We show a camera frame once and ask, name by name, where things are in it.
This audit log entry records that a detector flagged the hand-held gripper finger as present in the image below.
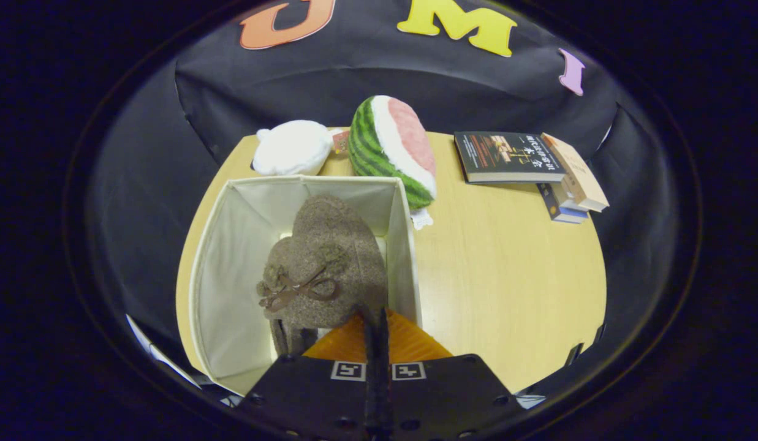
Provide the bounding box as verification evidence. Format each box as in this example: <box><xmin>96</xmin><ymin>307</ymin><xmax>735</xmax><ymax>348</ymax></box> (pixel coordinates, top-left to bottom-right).
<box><xmin>379</xmin><ymin>306</ymin><xmax>526</xmax><ymax>439</ymax></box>
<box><xmin>238</xmin><ymin>306</ymin><xmax>379</xmax><ymax>439</ymax></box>

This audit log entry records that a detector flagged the brown fuzzy shoe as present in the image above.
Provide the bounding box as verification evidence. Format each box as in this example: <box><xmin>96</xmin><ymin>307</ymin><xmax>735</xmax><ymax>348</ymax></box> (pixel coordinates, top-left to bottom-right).
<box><xmin>292</xmin><ymin>194</ymin><xmax>390</xmax><ymax>313</ymax></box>
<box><xmin>257</xmin><ymin>238</ymin><xmax>358</xmax><ymax>356</ymax></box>

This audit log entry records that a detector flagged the grey cream-lined fabric storage box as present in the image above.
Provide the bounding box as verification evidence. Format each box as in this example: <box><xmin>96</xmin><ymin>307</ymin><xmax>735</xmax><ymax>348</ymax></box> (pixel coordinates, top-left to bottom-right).
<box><xmin>189</xmin><ymin>175</ymin><xmax>423</xmax><ymax>396</ymax></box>

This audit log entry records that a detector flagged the watermelon slice plush toy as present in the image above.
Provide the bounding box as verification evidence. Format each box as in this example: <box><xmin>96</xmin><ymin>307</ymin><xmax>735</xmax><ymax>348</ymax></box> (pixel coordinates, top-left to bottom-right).
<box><xmin>347</xmin><ymin>95</ymin><xmax>438</xmax><ymax>230</ymax></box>

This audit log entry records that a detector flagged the white flat board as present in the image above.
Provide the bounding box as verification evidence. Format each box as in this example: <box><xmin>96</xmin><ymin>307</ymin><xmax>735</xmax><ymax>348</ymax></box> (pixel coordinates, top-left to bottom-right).
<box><xmin>126</xmin><ymin>314</ymin><xmax>202</xmax><ymax>388</ymax></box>

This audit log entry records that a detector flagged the white plush toy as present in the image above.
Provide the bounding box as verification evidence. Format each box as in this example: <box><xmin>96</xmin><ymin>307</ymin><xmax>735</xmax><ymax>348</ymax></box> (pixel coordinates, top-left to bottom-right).
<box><xmin>252</xmin><ymin>120</ymin><xmax>335</xmax><ymax>177</ymax></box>

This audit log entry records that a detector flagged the blue cover book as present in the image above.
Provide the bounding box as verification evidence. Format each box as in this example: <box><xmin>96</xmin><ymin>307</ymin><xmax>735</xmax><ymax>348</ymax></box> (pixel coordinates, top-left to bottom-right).
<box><xmin>536</xmin><ymin>183</ymin><xmax>591</xmax><ymax>225</ymax></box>

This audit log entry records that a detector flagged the black cover book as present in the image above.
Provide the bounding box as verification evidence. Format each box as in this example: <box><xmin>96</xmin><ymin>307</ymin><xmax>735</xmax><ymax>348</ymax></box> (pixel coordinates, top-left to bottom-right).
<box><xmin>454</xmin><ymin>131</ymin><xmax>567</xmax><ymax>184</ymax></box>

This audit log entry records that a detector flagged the beige cover book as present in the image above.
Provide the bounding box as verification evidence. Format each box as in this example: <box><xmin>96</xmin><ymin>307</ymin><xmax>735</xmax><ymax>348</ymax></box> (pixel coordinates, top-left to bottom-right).
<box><xmin>540</xmin><ymin>133</ymin><xmax>610</xmax><ymax>213</ymax></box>

